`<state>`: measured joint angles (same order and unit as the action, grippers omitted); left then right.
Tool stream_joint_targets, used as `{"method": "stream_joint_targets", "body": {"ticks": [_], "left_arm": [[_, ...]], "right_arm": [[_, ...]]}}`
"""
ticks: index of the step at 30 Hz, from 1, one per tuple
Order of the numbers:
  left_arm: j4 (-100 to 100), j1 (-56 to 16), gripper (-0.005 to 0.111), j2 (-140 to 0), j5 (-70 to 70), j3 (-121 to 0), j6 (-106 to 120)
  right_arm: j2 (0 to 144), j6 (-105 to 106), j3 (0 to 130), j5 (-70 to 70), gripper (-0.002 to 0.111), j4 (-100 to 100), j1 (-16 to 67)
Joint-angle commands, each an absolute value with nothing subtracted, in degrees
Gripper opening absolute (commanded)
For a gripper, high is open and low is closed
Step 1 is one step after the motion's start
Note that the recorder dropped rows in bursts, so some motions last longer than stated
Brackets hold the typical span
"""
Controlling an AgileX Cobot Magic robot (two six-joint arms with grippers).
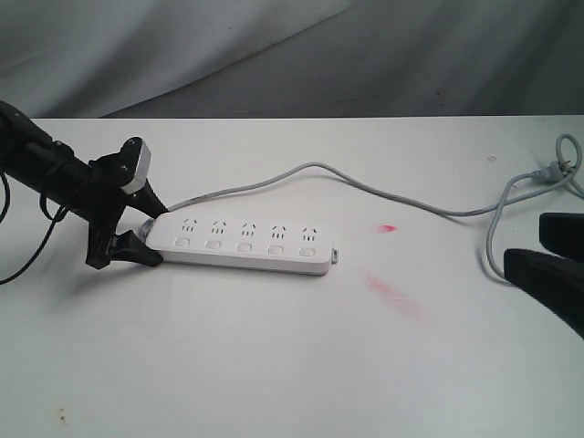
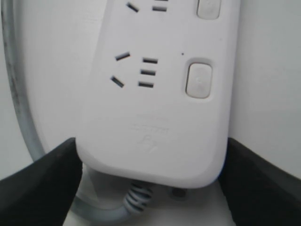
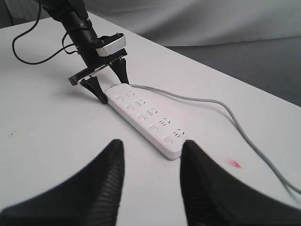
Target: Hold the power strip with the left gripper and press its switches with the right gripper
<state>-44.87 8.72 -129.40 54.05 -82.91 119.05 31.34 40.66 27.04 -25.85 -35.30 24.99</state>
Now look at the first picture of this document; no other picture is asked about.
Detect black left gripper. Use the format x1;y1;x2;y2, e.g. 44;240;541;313
84;152;169;269

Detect white five-outlet power strip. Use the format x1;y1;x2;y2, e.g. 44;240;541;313
146;212;339;276

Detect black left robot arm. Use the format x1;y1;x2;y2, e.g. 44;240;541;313
1;101;168;269

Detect grey backdrop cloth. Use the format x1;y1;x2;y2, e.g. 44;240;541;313
1;1;583;119

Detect grey power cord with plug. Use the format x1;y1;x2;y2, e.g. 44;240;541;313
139;133;584;289

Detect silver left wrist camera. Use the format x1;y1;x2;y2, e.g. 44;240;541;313
119;137;151;194

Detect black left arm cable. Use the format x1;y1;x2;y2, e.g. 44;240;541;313
0;171;69;287

